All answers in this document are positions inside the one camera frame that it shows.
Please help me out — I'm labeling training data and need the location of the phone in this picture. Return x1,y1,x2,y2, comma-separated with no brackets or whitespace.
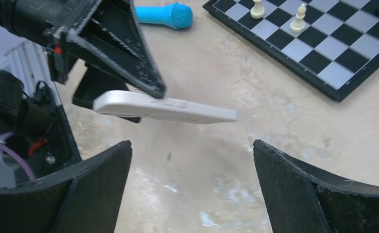
93,90,238,124

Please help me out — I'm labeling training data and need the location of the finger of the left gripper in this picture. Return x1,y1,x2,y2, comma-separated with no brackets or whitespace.
72,64,130,110
65,0,166,99

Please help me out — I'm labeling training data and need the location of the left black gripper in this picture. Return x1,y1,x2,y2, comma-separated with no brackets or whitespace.
0,0,80,84

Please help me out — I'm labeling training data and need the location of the white chess piece front right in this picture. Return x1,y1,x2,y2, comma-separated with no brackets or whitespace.
290,3,307,33

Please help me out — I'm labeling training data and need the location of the black white chessboard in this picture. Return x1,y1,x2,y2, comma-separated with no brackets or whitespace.
204,0,379,102

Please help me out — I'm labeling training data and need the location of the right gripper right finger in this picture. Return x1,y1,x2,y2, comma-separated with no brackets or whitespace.
253,140,379,233

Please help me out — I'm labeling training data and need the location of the white chess piece front left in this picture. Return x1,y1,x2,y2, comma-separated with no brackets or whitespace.
250,0,265,19

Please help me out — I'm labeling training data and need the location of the white chess piece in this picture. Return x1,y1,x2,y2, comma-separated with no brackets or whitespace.
250,0,265,19
290,3,307,33

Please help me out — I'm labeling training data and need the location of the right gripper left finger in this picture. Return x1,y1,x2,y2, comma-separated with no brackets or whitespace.
0,141,132,233

